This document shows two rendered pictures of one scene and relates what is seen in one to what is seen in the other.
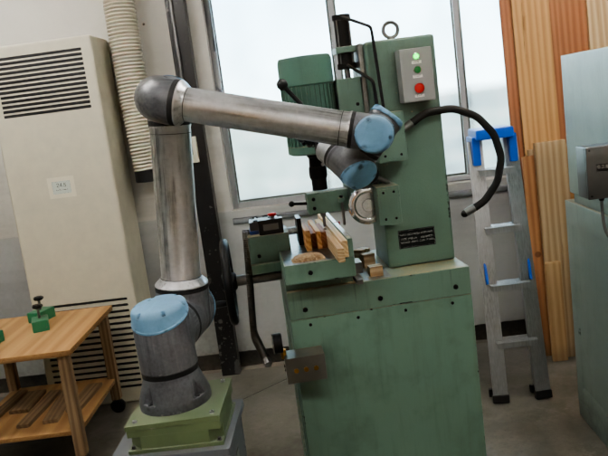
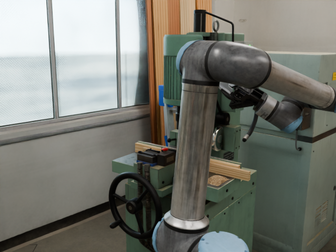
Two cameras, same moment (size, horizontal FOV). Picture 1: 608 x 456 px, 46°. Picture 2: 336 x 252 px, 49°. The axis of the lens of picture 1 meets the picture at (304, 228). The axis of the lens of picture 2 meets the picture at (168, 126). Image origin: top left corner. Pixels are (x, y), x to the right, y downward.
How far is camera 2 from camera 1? 1.82 m
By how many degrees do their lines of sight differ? 48
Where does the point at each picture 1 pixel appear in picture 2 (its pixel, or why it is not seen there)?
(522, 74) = (157, 55)
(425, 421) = not seen: outside the picture
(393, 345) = (233, 225)
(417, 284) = (243, 185)
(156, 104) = (260, 69)
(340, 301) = (220, 205)
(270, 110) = (308, 81)
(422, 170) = (234, 115)
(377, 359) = not seen: hidden behind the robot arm
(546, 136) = not seen: hidden behind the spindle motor
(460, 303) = (253, 192)
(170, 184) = (209, 136)
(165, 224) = (199, 172)
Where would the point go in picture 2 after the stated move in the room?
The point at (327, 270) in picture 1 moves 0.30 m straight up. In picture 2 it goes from (232, 186) to (236, 118)
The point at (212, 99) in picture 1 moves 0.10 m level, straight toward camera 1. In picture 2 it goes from (283, 69) to (318, 71)
